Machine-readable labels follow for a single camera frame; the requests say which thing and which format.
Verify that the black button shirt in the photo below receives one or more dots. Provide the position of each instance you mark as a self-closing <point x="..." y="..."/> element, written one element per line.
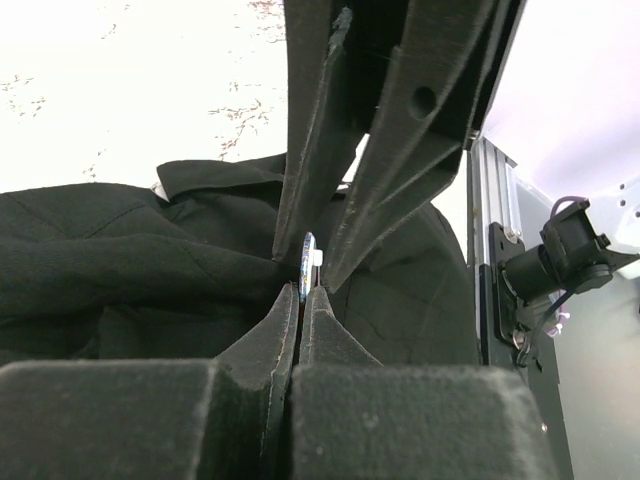
<point x="107" y="271"/>

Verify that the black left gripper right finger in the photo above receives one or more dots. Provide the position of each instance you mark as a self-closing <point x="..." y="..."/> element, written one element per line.
<point x="353" y="418"/>

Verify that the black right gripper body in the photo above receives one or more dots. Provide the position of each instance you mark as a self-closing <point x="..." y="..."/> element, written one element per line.
<point x="503" y="26"/>

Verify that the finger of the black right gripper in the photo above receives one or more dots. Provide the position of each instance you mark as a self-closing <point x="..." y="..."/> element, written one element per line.
<point x="423" y="116"/>
<point x="324" y="125"/>

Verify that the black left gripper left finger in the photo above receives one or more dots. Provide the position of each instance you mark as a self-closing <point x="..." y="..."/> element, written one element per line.
<point x="214" y="418"/>

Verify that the aluminium frame rail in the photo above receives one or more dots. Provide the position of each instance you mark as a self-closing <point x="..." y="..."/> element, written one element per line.
<point x="493" y="198"/>

